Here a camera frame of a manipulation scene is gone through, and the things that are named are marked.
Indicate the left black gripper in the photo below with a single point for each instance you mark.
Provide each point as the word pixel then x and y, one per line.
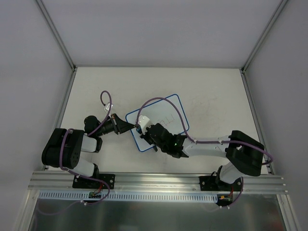
pixel 115 123

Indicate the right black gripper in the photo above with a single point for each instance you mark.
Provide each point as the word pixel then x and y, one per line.
pixel 147 136

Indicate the blue framed whiteboard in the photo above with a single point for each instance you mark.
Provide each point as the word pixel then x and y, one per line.
pixel 162 112

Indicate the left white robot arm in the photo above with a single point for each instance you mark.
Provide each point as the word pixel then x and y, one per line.
pixel 64 146

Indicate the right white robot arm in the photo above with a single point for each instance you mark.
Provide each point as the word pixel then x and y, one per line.
pixel 245 155

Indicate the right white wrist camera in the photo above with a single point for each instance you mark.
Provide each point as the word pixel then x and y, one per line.
pixel 144 122

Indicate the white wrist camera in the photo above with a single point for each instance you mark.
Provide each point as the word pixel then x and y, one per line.
pixel 144 122
pixel 108 107

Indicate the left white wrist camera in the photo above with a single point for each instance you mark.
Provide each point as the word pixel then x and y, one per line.
pixel 108 107

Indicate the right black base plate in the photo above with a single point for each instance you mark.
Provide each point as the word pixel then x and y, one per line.
pixel 213 183

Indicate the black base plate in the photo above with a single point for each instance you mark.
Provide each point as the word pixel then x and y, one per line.
pixel 213 183
pixel 83 183

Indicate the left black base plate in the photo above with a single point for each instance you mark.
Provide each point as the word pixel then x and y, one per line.
pixel 83 183

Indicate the white slotted cable duct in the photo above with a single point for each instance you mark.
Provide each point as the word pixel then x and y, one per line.
pixel 130 196

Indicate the aluminium mounting rail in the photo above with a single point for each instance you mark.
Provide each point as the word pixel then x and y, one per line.
pixel 157 182

